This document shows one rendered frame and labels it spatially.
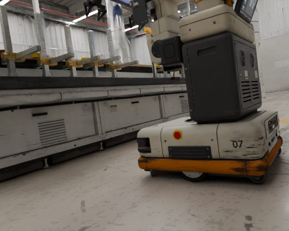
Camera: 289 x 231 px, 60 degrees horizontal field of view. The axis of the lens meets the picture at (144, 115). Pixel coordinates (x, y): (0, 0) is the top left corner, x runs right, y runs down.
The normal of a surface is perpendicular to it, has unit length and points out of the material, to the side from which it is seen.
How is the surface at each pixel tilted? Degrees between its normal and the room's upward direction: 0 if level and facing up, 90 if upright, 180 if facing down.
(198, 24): 90
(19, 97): 90
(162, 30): 90
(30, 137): 90
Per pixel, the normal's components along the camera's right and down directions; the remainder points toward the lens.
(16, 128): 0.80, -0.07
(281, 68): -0.57, 0.12
